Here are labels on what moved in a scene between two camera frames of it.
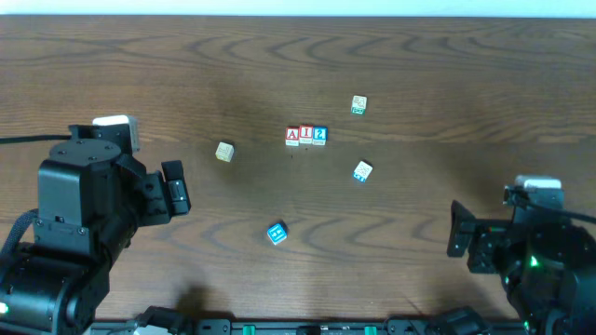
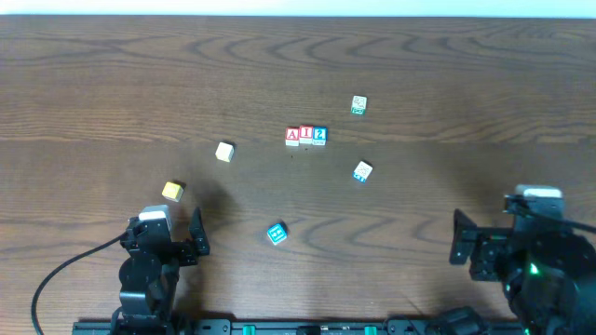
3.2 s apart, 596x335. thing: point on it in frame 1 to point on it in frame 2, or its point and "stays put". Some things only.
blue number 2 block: x=319 y=135 stays put
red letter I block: x=305 y=134 stays put
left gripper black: x=155 y=198 to x=176 y=250
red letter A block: x=291 y=136 stays put
